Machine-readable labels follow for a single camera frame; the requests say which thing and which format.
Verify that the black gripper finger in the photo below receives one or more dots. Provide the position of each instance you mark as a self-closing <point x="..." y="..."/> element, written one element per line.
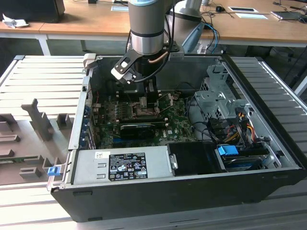
<point x="152" y="103"/>
<point x="142" y="91"/>

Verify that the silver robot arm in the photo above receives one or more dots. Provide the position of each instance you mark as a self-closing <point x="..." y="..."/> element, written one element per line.
<point x="146" y="24"/>

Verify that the CPU socket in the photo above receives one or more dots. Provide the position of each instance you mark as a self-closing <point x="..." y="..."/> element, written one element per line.
<point x="136" y="113"/>

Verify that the black RAM slot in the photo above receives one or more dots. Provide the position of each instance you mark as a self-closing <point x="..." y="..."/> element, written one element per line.
<point x="160" y="125"/>
<point x="141" y="119"/>

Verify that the blue expansion slot clips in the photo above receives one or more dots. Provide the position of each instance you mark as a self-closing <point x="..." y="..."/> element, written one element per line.
<point x="86" y="127"/>

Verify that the black graphics card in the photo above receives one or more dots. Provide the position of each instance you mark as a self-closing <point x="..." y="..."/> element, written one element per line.
<point x="136" y="131"/>

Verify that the green motherboard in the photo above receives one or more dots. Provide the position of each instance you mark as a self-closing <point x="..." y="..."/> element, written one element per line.
<point x="177" y="124"/>

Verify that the pale blue teach pendant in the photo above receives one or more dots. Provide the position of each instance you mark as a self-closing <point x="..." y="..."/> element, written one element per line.
<point x="193" y="37"/>

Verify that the silver metal drive cage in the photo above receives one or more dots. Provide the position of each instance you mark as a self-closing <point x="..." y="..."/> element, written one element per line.
<point x="211" y="100"/>

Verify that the beige plastic case latch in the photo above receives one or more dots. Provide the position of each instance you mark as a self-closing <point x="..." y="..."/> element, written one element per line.
<point x="90" y="61"/>

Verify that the black plastic shroud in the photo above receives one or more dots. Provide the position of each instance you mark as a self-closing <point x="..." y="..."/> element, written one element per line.
<point x="192" y="158"/>

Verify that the wooden desk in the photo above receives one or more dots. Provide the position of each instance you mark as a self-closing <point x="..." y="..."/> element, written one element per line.
<point x="96" y="21"/>

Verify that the black connector block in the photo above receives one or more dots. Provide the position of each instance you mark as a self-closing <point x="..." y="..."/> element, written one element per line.
<point x="218" y="128"/>

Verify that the small black box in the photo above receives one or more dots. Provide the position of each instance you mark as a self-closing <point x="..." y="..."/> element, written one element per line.
<point x="92" y="1"/>

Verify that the hard disk in blue carrier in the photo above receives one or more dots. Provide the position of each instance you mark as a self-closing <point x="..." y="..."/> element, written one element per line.
<point x="226" y="151"/>

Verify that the silver power supply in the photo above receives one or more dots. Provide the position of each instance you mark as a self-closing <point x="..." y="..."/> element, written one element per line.
<point x="86" y="167"/>

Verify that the black computer mouse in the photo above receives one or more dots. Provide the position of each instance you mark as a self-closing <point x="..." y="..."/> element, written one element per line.
<point x="220" y="8"/>

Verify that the black PC case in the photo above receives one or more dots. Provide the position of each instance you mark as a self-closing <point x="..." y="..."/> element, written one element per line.
<point x="168" y="198"/>

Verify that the white paper sheet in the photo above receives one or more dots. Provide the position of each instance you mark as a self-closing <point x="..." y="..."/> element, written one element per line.
<point x="251" y="16"/>

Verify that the blue case latch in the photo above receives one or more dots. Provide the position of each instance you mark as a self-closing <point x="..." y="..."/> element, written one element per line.
<point x="53" y="171"/>

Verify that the grey parts rack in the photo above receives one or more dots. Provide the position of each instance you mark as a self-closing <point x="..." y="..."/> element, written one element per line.
<point x="28" y="134"/>

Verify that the green RAM stick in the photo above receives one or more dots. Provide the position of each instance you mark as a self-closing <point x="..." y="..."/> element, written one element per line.
<point x="19" y="159"/>

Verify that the crumpled white paper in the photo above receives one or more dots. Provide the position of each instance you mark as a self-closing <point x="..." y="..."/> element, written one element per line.
<point x="14" y="22"/>

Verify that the grey laptop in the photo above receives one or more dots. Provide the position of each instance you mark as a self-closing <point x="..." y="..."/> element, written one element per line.
<point x="287" y="15"/>

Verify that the white metal leg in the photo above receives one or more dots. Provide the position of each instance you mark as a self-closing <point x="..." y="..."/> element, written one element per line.
<point x="301" y="88"/>

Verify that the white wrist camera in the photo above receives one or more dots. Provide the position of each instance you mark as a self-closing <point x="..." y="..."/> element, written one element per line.
<point x="120" y="72"/>

